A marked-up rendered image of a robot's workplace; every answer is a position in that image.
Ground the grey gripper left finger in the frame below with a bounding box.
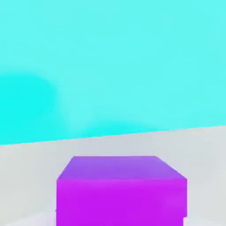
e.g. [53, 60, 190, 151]
[10, 209, 57, 226]

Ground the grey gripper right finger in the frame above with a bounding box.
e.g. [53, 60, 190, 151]
[183, 216, 218, 226]

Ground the small purple cube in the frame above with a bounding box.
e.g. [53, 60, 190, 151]
[56, 155, 188, 226]

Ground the large cyan box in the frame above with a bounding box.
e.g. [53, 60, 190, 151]
[0, 0, 226, 146]

